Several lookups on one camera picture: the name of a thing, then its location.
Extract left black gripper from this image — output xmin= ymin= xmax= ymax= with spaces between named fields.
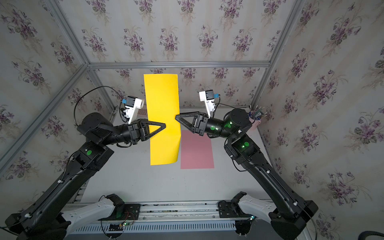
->
xmin=99 ymin=118 xmax=164 ymax=148

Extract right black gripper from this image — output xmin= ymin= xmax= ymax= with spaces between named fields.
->
xmin=178 ymin=111 xmax=238 ymax=144

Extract pink rectangular paper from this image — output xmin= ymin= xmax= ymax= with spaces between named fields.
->
xmin=181 ymin=130 xmax=215 ymax=170

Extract yellow rectangular paper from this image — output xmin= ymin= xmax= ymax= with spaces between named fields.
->
xmin=144 ymin=74 xmax=181 ymax=166

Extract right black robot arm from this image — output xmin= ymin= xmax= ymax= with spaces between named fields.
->
xmin=175 ymin=108 xmax=319 ymax=240

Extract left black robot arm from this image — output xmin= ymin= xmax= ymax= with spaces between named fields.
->
xmin=2 ymin=113 xmax=167 ymax=240

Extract pink pen cup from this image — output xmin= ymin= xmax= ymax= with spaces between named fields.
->
xmin=249 ymin=117 xmax=262 ymax=131

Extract pens in cup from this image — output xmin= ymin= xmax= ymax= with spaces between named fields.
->
xmin=248 ymin=106 xmax=266 ymax=121

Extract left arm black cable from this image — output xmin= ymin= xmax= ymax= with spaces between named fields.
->
xmin=73 ymin=85 xmax=124 ymax=128

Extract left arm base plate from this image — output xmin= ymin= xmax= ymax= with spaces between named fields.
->
xmin=99 ymin=204 xmax=142 ymax=222

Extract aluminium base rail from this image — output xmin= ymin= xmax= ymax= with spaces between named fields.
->
xmin=52 ymin=198 xmax=304 ymax=225

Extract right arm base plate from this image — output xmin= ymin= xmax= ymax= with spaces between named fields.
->
xmin=218 ymin=201 xmax=256 ymax=220

